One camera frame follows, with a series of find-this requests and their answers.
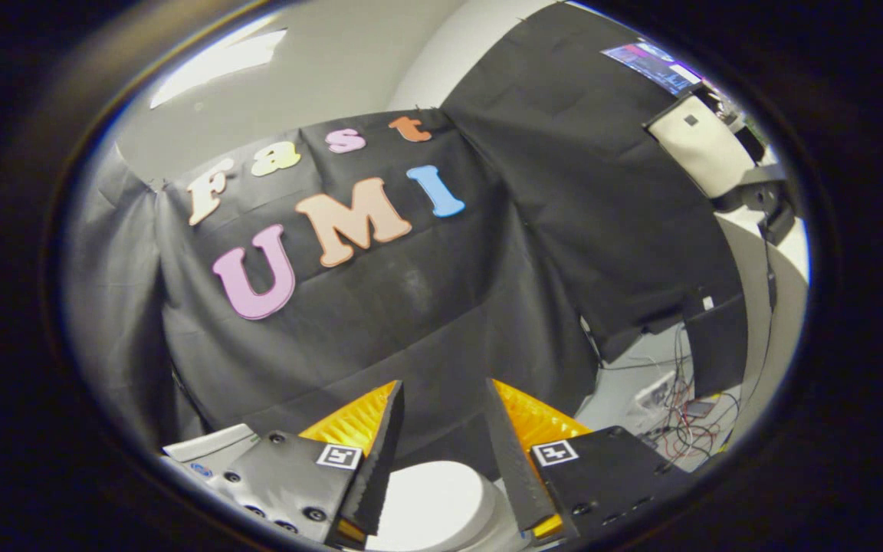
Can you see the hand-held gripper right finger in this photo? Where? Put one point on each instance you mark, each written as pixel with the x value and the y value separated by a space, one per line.
pixel 510 468

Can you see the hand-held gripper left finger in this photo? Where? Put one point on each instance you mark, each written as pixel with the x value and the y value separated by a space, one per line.
pixel 384 468

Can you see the white toilet bowl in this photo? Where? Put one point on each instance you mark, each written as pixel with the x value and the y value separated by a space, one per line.
pixel 503 510

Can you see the white power strip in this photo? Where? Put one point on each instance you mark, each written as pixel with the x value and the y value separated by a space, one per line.
pixel 656 391

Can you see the black backdrop cloth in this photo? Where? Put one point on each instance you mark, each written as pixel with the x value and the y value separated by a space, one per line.
pixel 426 307

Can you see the small grey electronic box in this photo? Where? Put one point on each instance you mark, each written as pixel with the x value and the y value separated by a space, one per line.
pixel 699 409

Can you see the black box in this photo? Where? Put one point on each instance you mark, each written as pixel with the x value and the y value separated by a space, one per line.
pixel 717 345

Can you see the beige bag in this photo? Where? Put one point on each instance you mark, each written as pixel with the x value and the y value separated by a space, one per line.
pixel 706 146

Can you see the computer monitor screen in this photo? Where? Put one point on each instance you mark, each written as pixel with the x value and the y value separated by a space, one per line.
pixel 652 67

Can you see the ceiling light panel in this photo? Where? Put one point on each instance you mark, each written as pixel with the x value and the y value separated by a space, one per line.
pixel 219 65

